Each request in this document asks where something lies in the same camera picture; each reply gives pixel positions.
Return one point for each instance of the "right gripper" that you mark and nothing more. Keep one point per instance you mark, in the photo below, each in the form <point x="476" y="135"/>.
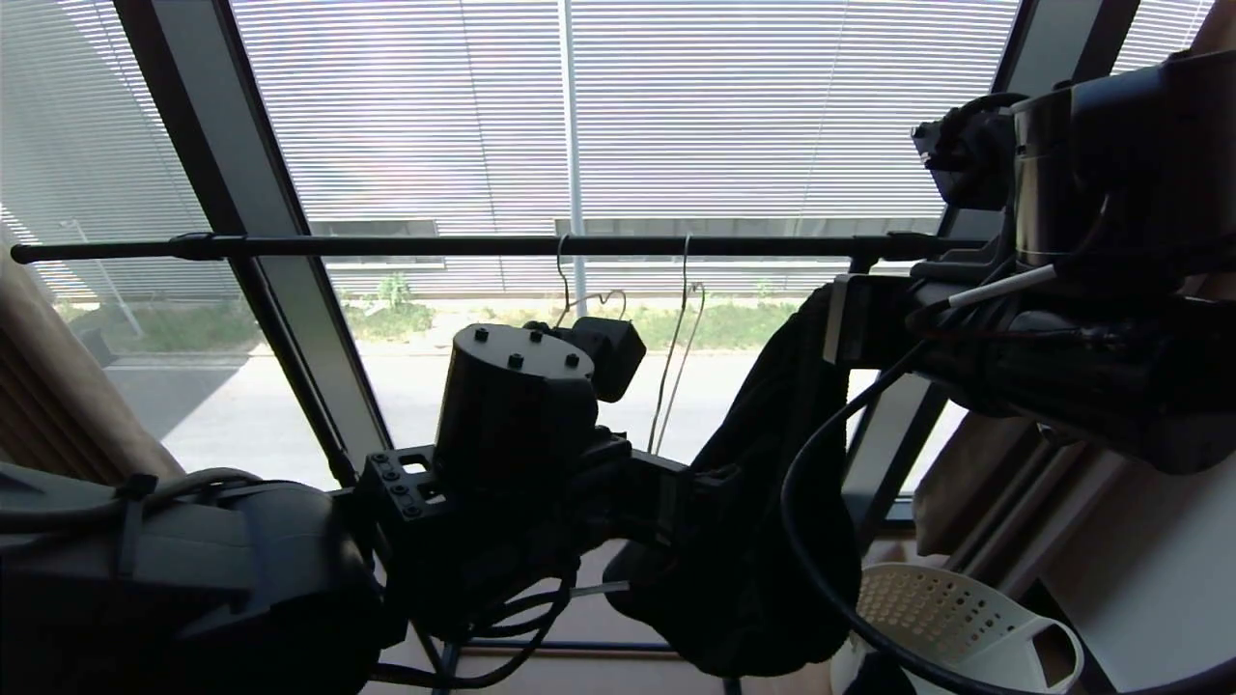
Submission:
<point x="888" y="323"/>

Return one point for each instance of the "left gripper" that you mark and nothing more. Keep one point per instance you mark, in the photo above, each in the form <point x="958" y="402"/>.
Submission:
<point x="666" y="502"/>

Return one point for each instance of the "black garment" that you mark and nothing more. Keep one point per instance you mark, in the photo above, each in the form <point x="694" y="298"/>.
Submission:
<point x="877" y="676"/>
<point x="772" y="502"/>

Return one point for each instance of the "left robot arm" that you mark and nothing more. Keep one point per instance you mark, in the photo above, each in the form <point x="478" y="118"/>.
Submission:
<point x="512" y="415"/>

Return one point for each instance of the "pink clothes hanger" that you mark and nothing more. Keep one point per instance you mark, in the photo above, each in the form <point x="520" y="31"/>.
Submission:
<point x="685" y="280"/>
<point x="561" y="280"/>

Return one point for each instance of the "white laundry basket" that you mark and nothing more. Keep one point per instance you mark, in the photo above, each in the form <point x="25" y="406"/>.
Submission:
<point x="946" y="618"/>

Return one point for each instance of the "black clothes rack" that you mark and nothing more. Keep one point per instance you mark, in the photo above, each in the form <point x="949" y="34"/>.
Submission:
<point x="435" y="245"/>

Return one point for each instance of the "brown curtain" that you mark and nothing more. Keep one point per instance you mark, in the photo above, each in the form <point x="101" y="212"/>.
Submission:
<point x="58" y="386"/>
<point x="985" y="502"/>

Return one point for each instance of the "window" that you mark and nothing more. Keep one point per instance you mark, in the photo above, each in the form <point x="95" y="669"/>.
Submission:
<point x="251" y="241"/>

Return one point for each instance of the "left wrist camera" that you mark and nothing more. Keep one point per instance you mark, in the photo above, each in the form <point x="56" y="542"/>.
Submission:
<point x="608" y="352"/>

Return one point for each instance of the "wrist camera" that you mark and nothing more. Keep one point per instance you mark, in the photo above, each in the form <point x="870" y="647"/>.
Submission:
<point x="966" y="154"/>
<point x="608" y="352"/>

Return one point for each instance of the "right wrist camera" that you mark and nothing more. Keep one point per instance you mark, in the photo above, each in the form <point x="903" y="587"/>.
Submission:
<point x="966" y="154"/>

